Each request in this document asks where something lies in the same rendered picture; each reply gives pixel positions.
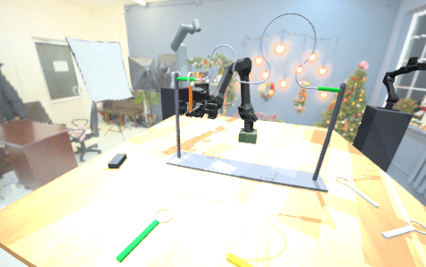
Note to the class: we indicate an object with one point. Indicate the white loop with yellow handle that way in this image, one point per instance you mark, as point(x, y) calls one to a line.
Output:
point(237, 261)

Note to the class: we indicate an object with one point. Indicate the green rod with white loop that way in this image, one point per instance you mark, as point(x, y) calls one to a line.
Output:
point(142, 236)

